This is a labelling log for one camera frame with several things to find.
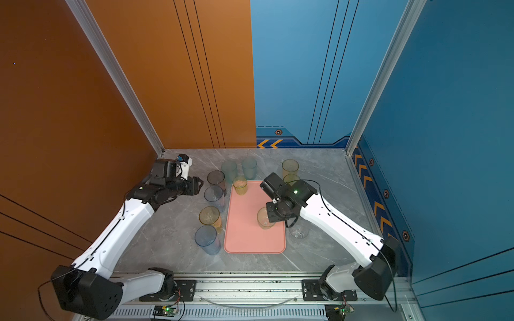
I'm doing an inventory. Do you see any yellow-green short glass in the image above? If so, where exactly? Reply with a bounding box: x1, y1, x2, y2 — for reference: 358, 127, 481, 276
256, 207, 275, 230

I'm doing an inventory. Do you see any clear short glass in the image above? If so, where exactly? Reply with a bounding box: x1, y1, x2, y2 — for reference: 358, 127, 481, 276
288, 221, 311, 240

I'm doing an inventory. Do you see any small green glass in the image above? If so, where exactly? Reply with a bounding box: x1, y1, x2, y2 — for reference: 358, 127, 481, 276
232, 175, 248, 195

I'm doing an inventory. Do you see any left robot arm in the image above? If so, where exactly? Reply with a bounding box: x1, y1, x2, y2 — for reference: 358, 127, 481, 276
50, 154, 203, 320

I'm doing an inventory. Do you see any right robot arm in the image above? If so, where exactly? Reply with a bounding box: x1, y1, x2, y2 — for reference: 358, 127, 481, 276
260, 173, 401, 300

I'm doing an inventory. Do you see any pink plastic tray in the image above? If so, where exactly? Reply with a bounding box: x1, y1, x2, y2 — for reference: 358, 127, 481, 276
224, 181, 286, 254

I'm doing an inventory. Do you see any tall green glass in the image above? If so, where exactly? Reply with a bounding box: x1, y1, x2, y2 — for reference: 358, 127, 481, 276
283, 173, 301, 186

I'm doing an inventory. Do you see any tall yellow glass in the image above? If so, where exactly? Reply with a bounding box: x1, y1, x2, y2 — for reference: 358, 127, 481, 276
282, 159, 299, 177

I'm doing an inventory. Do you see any teal textured glass right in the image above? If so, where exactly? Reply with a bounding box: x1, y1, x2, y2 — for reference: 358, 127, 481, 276
242, 157, 258, 181

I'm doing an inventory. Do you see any smoky grey glass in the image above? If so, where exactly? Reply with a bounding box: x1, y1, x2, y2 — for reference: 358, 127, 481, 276
207, 170, 227, 195

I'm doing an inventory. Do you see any blue short glass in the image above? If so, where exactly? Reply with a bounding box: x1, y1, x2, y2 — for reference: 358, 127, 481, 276
204, 185, 226, 213

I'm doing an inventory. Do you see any amber orange glass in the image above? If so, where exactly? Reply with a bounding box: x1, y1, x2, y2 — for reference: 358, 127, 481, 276
199, 206, 222, 234

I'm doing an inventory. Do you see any tall blue glass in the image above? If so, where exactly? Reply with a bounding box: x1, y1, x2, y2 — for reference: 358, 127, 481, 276
195, 226, 221, 255

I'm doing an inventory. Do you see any right green circuit board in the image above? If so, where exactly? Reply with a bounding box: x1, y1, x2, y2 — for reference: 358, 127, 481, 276
325, 305, 355, 321

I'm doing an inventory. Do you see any green circuit board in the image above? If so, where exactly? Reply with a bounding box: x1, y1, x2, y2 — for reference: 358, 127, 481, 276
152, 305, 179, 318
325, 305, 355, 321

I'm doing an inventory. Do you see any left green circuit board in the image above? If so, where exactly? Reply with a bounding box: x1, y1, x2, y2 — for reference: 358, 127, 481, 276
152, 305, 179, 318

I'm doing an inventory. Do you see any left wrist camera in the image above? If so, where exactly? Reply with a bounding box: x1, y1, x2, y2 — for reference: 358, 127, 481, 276
176, 154, 192, 180

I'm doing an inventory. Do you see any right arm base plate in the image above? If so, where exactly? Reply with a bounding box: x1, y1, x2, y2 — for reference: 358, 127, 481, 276
301, 280, 358, 302

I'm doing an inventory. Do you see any aluminium front rail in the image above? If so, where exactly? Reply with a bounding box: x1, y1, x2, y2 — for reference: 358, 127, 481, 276
108, 272, 424, 320

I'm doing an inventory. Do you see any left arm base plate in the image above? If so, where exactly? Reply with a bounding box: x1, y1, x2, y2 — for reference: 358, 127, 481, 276
139, 279, 197, 302

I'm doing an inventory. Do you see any left aluminium corner post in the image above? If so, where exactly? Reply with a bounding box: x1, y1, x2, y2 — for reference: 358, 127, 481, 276
66, 0, 165, 156

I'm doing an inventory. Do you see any aluminium corner post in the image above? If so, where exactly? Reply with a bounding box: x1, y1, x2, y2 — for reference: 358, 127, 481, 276
345, 0, 426, 156
66, 0, 165, 156

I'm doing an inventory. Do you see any right aluminium corner post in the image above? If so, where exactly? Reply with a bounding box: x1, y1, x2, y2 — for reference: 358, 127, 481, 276
345, 0, 426, 156

